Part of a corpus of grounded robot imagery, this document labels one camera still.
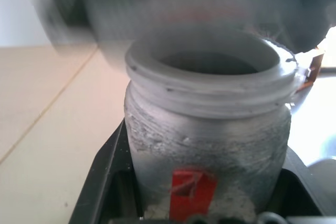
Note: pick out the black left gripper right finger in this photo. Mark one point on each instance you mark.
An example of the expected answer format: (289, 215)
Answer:
(302, 197)

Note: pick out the gray round jar lid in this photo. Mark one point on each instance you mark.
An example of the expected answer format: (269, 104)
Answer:
(157, 9)

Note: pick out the white box with brown edges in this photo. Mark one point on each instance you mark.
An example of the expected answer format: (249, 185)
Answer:
(317, 103)

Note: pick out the gray jar with red label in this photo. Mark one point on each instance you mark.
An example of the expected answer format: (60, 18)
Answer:
(204, 134)

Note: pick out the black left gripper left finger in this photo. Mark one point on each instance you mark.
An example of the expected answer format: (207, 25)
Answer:
(105, 182)

